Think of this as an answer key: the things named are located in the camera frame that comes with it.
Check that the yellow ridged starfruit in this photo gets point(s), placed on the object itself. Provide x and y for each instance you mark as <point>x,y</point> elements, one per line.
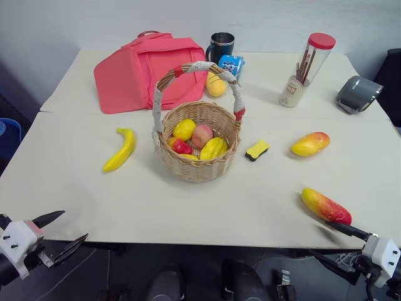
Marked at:
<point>213,149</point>

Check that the blue printed can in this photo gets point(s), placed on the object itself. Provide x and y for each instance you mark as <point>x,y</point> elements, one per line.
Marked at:
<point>230,64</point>

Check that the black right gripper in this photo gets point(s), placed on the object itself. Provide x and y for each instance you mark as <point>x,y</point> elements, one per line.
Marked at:
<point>364,264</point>

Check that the yellow black sponge eraser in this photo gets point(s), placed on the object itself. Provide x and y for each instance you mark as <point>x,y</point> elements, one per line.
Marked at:
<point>257,149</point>

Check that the brown pencil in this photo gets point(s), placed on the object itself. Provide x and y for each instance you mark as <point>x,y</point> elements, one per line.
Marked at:
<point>310,64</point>
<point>303,67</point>

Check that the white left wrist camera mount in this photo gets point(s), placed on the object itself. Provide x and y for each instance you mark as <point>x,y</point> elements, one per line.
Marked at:
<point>16,242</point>

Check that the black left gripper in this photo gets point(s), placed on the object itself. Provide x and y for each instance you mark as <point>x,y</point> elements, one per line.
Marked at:
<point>40,250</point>

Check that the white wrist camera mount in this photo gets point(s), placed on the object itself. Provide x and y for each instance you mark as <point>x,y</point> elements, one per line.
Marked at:
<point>384,254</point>
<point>16,242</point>

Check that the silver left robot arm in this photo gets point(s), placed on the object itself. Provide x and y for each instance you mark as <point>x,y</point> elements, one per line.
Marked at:
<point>6,270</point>

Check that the yellow lemon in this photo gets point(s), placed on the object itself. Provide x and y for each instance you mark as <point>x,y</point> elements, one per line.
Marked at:
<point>184,129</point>
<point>215,86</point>

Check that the red fabric bag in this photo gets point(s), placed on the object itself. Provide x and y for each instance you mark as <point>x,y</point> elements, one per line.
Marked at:
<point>125,78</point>

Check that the wicker basket with handle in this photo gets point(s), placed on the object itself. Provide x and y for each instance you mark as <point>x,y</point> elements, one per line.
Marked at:
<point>194,171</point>

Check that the pink peach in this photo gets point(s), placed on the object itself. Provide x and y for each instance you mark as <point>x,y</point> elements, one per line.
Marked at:
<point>202,135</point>

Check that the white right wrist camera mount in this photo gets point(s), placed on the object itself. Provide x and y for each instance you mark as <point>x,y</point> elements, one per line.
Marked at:
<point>384,254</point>

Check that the grey tape roll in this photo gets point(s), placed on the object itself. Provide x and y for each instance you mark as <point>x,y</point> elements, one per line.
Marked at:
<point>357,91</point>

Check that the plump yellow red mango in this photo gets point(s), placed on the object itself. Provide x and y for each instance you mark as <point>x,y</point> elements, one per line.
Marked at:
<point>310,144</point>

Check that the clear tube with red lid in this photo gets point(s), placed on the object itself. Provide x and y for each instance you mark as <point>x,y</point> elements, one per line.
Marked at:
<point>291,94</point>

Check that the dark rounded shape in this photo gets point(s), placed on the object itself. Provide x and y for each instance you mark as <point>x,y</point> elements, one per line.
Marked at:
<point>166,283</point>
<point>242,282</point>

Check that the blue bin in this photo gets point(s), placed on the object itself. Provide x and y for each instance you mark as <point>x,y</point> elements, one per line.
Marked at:
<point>7,138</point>

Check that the dark steel mug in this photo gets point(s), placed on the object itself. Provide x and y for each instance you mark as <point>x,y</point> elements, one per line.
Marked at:
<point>222,50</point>

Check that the small metal bracket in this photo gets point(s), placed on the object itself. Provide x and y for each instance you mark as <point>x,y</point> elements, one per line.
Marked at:
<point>284,277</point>

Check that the long yellow red mango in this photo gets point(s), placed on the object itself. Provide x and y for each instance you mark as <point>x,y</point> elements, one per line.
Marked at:
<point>323,205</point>

